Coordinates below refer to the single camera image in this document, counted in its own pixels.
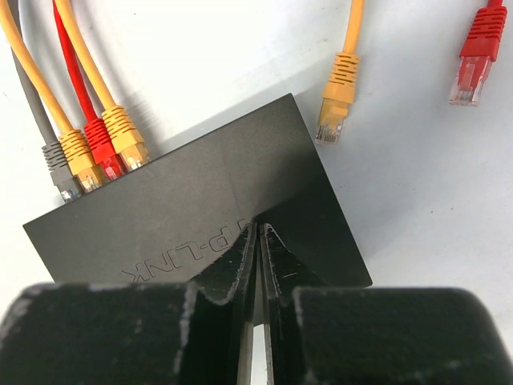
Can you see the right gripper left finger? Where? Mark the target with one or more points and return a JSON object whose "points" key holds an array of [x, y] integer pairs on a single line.
{"points": [[195, 332]]}

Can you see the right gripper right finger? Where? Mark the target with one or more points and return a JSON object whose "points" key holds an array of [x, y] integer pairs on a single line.
{"points": [[321, 334]]}

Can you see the black network switch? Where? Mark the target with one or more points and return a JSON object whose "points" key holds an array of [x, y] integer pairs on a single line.
{"points": [[167, 221]]}

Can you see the loose yellow ethernet plug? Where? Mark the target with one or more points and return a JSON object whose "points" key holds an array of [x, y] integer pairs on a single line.
{"points": [[340, 89]]}

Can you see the loose red ethernet plug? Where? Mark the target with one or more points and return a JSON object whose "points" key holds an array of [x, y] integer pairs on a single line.
{"points": [[479, 51]]}

